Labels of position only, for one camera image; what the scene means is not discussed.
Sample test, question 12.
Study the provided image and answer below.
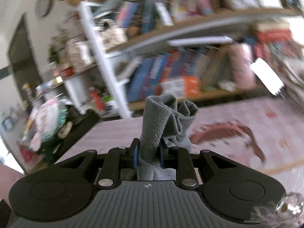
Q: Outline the grey sweatshirt garment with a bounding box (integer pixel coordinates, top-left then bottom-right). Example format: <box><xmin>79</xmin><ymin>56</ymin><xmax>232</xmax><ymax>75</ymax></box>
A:
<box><xmin>137</xmin><ymin>94</ymin><xmax>198</xmax><ymax>181</ymax></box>

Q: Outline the black box under toys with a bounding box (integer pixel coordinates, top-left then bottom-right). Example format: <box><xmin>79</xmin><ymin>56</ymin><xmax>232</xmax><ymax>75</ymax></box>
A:
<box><xmin>37</xmin><ymin>110</ymin><xmax>100</xmax><ymax>165</ymax></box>

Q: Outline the red tassel ornament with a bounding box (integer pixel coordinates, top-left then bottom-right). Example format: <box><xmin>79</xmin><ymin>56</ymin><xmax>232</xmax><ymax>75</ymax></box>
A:
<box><xmin>91</xmin><ymin>91</ymin><xmax>104</xmax><ymax>112</ymax></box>

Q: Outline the lower orange white box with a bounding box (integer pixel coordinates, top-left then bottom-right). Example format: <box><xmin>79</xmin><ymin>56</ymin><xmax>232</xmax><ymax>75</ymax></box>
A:
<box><xmin>161</xmin><ymin>75</ymin><xmax>200</xmax><ymax>99</ymax></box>

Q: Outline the pile of plush toys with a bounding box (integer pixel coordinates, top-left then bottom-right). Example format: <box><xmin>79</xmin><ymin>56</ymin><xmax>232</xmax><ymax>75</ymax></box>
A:
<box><xmin>22</xmin><ymin>98</ymin><xmax>73</xmax><ymax>152</ymax></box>

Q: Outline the row of leaning books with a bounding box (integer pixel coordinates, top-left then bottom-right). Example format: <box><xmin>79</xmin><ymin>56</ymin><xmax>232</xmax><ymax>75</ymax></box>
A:
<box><xmin>120</xmin><ymin>44</ymin><xmax>229</xmax><ymax>103</ymax></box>

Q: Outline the pink checked cartoon tablecloth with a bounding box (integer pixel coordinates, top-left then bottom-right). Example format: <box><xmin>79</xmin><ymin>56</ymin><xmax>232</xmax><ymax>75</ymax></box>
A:
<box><xmin>54</xmin><ymin>95</ymin><xmax>304</xmax><ymax>195</ymax></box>

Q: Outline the white wooden bookshelf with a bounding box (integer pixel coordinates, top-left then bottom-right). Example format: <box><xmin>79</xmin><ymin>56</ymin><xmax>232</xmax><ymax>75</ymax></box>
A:
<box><xmin>35</xmin><ymin>0</ymin><xmax>304</xmax><ymax>120</ymax></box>

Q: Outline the pink cylindrical container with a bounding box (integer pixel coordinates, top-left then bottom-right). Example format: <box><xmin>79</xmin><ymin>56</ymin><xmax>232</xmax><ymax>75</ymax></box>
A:
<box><xmin>227</xmin><ymin>43</ymin><xmax>256</xmax><ymax>90</ymax></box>

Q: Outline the furry keychain charm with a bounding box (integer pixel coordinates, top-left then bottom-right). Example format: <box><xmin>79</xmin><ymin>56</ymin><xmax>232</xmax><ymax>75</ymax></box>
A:
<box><xmin>250</xmin><ymin>192</ymin><xmax>303</xmax><ymax>227</ymax></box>

